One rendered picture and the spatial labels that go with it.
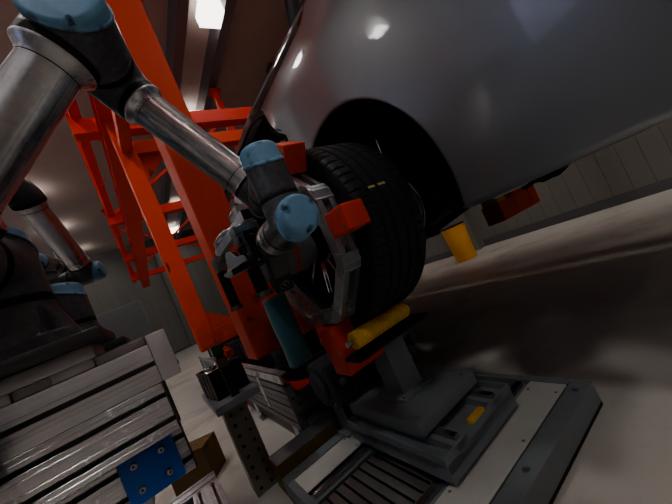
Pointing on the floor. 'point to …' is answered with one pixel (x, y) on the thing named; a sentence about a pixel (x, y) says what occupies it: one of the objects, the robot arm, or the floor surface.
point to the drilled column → (250, 448)
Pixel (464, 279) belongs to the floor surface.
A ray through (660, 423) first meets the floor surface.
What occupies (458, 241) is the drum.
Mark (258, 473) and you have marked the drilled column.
